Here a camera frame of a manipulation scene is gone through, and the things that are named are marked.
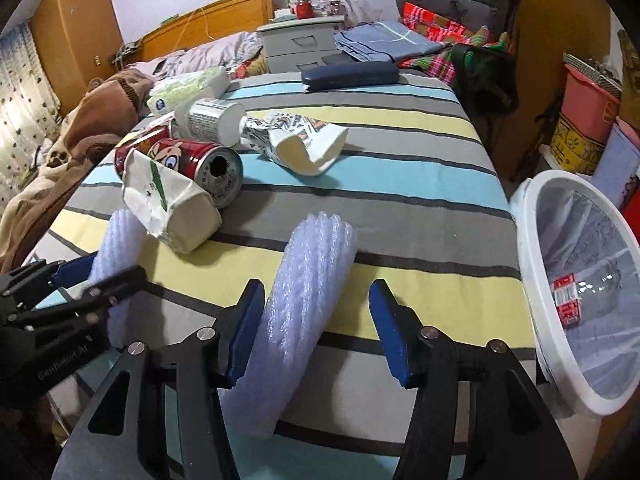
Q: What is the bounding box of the grey pillow bedding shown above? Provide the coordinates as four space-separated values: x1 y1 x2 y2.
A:
128 32 268 81

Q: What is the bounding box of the folded blue cloth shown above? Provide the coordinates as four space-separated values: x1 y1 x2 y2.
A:
334 21 447 64

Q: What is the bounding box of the grey bedside drawer cabinet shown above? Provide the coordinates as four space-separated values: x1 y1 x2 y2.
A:
257 16 345 74

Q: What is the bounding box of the crushed patterned paper cup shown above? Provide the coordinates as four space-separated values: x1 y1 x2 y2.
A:
239 112 349 177

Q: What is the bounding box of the white milk carton with text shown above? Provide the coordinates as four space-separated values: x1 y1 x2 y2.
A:
175 98 247 148

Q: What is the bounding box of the green tissue pack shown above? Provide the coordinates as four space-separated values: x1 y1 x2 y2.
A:
146 66 231 117

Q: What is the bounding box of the wooden headboard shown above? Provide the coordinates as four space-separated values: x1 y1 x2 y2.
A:
134 0 274 62

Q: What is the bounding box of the red plaid blanket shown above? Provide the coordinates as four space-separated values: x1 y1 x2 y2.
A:
398 2 512 87

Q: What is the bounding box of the patterned window curtain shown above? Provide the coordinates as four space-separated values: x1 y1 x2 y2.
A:
0 22 61 207

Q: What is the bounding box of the yellow patterned box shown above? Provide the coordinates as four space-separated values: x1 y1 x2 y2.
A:
550 114 605 177

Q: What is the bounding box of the orange wooden wardrobe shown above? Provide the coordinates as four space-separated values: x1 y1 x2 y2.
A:
29 0 122 115

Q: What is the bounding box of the navy blue glasses case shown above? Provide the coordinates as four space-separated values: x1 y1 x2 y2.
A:
302 62 400 92

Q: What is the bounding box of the white foam roll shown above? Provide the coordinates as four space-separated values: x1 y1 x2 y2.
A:
88 209 146 349
220 211 357 438

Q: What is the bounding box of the brown fleece blanket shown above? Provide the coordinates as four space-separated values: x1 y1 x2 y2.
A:
1 68 154 273

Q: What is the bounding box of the red mug on cabinet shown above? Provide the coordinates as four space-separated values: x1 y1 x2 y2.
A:
294 0 316 20

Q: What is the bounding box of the red label trash in bin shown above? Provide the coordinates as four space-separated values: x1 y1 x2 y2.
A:
551 273 582 328

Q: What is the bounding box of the red herbal tea can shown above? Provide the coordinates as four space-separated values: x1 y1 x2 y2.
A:
114 124 171 179

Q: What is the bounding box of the pink plastic bucket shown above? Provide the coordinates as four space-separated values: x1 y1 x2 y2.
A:
561 64 620 144

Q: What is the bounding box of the red cartoon drink can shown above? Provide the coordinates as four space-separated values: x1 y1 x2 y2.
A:
148 139 243 209

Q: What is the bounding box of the white trash bin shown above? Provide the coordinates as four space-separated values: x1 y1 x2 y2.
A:
510 170 639 418

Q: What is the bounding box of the white crushed paper carton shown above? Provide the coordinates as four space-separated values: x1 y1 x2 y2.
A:
122 150 222 255

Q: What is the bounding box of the striped bed sheet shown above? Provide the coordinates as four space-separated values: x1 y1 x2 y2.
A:
34 74 535 479

